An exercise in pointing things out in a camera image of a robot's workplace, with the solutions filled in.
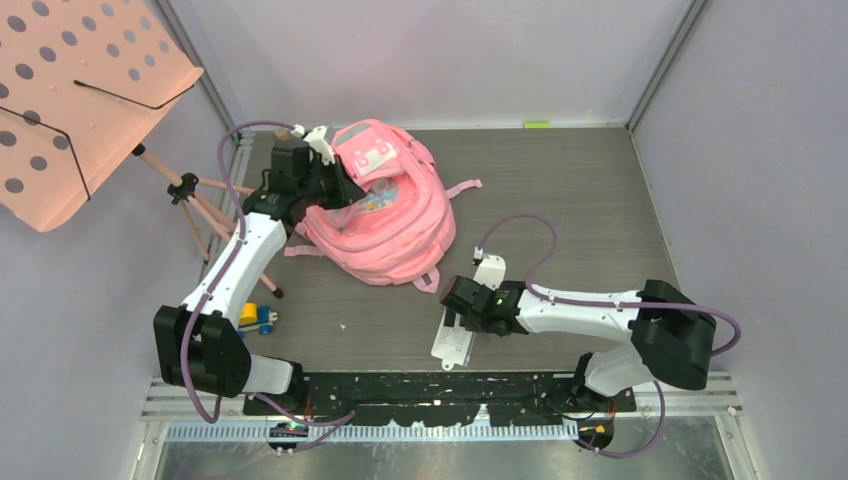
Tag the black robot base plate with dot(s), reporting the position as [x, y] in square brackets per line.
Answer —
[437, 399]

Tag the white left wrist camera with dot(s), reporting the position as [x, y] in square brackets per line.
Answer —
[319, 139]

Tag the pink perforated music stand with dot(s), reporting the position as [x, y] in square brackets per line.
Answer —
[108, 171]

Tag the pink student backpack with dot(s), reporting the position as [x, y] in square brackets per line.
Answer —
[402, 243]

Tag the yellow blue toy car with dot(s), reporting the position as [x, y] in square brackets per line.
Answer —
[259, 318]

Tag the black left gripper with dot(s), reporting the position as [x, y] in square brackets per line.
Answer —
[346, 191]

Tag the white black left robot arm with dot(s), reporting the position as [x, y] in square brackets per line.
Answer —
[198, 345]

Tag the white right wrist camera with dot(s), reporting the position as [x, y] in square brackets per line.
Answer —
[490, 269]

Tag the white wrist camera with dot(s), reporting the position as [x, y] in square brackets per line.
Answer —
[490, 269]
[319, 139]

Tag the white slotted cable duct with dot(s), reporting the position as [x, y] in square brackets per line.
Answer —
[273, 432]

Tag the white ruler set package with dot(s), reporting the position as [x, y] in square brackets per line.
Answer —
[453, 342]

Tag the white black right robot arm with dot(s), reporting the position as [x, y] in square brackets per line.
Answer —
[661, 335]

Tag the packaged blue correction tape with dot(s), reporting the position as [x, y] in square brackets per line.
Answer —
[382, 194]

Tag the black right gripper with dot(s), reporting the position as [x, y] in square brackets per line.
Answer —
[471, 323]

